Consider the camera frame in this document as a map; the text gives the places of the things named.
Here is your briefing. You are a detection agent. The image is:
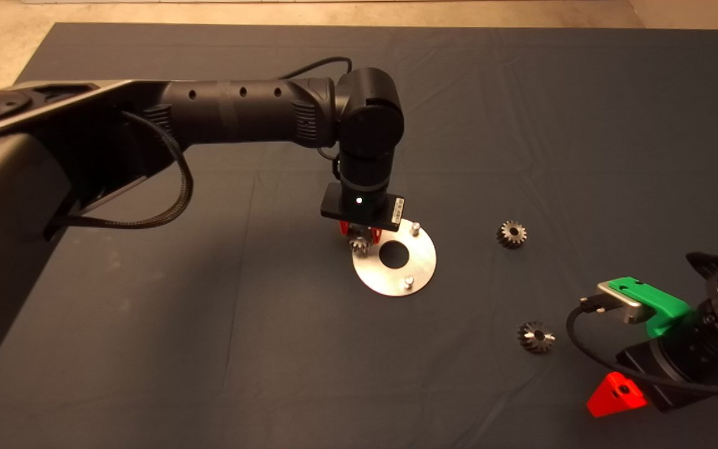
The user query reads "round metal carrier plate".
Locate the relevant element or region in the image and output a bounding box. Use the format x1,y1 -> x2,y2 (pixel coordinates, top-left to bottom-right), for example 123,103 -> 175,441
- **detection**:
352,218 -> 438,297

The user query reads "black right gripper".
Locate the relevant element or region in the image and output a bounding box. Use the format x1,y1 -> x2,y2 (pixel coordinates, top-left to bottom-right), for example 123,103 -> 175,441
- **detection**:
586,337 -> 716,418

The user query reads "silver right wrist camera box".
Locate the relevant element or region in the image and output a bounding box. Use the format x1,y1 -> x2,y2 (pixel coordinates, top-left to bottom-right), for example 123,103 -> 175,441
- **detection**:
596,281 -> 656,325

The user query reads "thin black camera cable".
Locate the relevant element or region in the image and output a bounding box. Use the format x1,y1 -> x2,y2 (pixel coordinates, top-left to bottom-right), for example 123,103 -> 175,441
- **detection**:
567,296 -> 718,398
279,56 -> 353,181

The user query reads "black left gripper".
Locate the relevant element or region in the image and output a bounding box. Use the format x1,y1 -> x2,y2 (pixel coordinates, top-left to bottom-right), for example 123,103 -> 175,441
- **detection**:
320,183 -> 405,243

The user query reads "dark grey table cloth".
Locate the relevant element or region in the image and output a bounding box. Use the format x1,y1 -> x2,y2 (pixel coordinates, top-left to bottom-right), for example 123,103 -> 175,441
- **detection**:
0,22 -> 718,449

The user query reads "green right camera mount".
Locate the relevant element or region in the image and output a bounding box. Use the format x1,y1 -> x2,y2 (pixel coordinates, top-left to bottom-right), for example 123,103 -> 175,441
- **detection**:
608,277 -> 693,339

